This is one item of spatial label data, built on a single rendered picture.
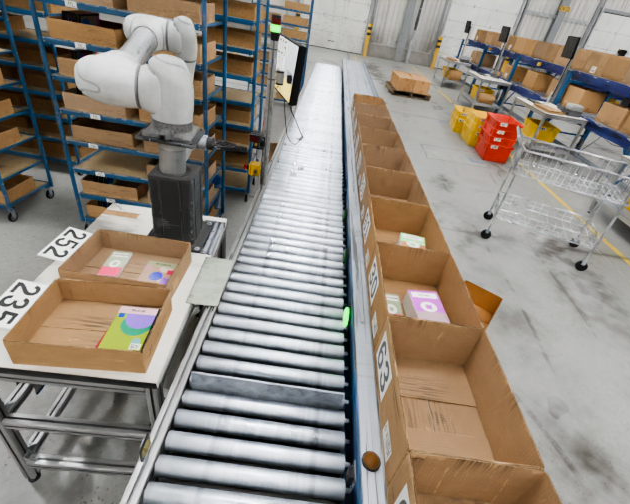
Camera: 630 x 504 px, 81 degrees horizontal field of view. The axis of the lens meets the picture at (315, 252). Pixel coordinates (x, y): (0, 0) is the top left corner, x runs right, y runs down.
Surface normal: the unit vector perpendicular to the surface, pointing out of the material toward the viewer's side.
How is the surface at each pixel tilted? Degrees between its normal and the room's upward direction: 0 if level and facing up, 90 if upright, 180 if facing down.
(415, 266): 89
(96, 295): 89
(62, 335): 2
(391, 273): 89
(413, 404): 0
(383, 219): 89
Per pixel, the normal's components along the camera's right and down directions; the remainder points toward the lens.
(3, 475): 0.15, -0.81
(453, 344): -0.07, 0.55
